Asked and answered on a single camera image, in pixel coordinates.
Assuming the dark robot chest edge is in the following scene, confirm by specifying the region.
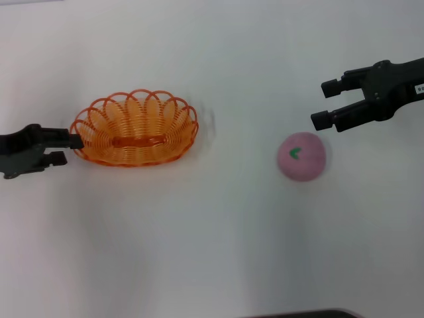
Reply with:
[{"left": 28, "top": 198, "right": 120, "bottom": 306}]
[{"left": 256, "top": 308, "right": 360, "bottom": 318}]

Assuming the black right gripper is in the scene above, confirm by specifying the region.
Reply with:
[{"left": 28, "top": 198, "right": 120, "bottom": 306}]
[{"left": 310, "top": 56, "right": 424, "bottom": 134}]

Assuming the pink plush peach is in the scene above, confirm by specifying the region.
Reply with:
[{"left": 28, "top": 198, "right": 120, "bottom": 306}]
[{"left": 276, "top": 131, "right": 327, "bottom": 182}]

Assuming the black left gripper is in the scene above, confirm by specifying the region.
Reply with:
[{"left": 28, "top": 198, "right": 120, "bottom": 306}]
[{"left": 0, "top": 124, "right": 85, "bottom": 180}]

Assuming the orange woven plastic basket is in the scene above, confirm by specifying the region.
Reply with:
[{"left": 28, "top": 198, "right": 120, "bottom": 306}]
[{"left": 69, "top": 88, "right": 199, "bottom": 168}]

